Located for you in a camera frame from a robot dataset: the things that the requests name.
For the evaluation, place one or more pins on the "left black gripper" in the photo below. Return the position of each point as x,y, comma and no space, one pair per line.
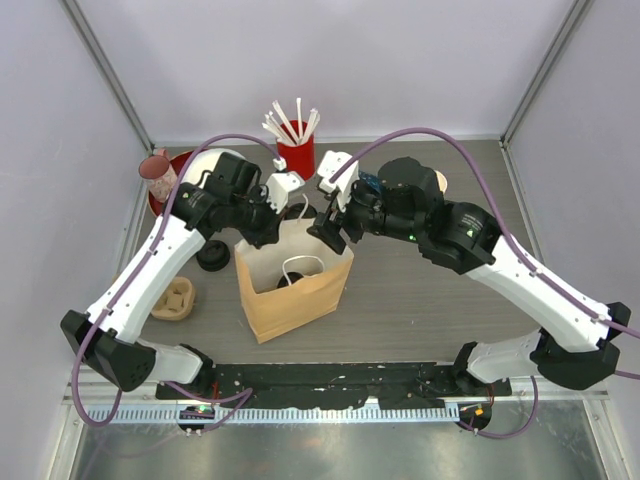
270,232

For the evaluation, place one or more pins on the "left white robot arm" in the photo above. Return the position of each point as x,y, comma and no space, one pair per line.
220,189

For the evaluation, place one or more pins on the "bundle of wrapped straws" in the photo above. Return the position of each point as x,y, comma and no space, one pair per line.
291,131

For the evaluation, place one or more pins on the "blue leaf-shaped dish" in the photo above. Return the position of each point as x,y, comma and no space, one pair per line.
371,180

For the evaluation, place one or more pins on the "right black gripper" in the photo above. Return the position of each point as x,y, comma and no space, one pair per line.
328,231

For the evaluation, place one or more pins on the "red cylindrical straw holder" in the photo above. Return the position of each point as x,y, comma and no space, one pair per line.
299,157

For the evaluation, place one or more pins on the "pink floral pitcher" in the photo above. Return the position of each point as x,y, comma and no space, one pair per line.
155,170

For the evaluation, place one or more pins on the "stack of paper cups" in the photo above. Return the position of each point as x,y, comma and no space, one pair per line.
442,181

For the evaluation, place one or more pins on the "red round plate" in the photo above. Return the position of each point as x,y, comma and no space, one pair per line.
177,163

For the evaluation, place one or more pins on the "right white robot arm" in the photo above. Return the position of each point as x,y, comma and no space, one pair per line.
573,345

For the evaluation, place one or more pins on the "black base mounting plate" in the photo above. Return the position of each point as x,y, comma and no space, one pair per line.
340,386

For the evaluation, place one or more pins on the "black lid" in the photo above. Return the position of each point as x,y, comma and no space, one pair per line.
289,278

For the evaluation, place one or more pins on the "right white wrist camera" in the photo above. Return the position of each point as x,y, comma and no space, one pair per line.
337,173

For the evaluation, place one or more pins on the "brown paper bag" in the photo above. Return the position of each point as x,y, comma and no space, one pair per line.
272,312

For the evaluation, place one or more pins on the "white paper plate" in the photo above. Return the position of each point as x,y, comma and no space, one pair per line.
204,164

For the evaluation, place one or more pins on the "stack of black lids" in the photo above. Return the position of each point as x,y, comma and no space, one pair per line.
213,256

